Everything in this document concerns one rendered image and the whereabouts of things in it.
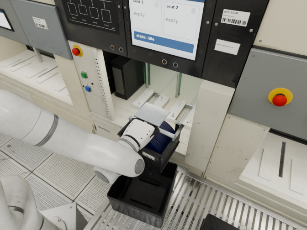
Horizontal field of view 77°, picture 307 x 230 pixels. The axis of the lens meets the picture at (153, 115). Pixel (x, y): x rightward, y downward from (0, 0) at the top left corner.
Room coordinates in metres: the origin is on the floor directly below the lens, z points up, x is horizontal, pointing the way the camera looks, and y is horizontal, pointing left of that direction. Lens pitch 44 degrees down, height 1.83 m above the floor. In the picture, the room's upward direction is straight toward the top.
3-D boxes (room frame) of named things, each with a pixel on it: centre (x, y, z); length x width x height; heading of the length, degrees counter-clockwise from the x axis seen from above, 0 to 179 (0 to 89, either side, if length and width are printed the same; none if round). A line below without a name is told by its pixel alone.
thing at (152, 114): (0.58, 0.01, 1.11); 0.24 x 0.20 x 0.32; 60
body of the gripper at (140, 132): (0.48, 0.06, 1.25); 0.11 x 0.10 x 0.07; 150
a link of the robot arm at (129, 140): (0.43, 0.09, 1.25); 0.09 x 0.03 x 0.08; 60
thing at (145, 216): (0.46, 0.05, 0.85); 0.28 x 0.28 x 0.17; 70
